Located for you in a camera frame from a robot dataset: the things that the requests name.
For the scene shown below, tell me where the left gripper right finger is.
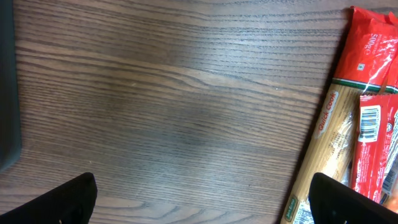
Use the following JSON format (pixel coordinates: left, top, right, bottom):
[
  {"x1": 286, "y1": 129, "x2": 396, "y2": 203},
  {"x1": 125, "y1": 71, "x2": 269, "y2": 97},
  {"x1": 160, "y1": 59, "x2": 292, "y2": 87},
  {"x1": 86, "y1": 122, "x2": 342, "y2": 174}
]
[{"x1": 308, "y1": 172, "x2": 397, "y2": 224}]

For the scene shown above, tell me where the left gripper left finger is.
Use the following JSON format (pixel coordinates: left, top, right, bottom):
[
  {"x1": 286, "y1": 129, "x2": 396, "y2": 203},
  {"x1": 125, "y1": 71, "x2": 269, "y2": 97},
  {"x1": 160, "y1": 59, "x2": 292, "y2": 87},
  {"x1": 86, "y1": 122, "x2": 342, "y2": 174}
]
[{"x1": 1, "y1": 172, "x2": 98, "y2": 224}]

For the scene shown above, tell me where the orange spaghetti packet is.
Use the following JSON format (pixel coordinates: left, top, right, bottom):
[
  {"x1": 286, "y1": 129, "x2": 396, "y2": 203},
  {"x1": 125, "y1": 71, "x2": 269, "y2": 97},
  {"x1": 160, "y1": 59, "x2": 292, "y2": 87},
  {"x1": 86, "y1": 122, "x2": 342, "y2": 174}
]
[{"x1": 280, "y1": 6, "x2": 397, "y2": 224}]

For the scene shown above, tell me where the grey plastic mesh basket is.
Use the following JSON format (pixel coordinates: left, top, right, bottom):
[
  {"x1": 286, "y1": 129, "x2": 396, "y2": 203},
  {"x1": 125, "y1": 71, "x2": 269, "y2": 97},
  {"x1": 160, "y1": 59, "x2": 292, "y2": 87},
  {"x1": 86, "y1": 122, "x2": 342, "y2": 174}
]
[{"x1": 1, "y1": 0, "x2": 22, "y2": 171}]

